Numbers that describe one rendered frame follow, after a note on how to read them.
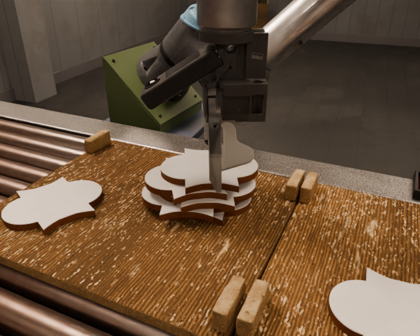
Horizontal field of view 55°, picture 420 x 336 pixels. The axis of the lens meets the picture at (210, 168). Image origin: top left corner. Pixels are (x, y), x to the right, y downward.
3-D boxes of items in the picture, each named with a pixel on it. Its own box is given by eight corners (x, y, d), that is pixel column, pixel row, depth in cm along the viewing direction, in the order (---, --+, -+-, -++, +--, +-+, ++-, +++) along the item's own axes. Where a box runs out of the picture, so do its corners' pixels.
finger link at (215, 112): (222, 152, 50) (219, 83, 51) (210, 152, 50) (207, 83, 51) (219, 157, 55) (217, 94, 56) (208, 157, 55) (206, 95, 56)
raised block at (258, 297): (253, 295, 45) (255, 276, 43) (270, 299, 44) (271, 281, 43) (234, 336, 40) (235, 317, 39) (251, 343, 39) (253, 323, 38)
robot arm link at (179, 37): (183, 35, 107) (215, -4, 98) (211, 75, 105) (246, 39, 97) (153, 36, 97) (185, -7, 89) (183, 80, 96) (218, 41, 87)
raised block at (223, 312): (232, 289, 45) (233, 271, 44) (247, 295, 45) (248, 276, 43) (209, 329, 41) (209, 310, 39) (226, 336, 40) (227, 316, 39)
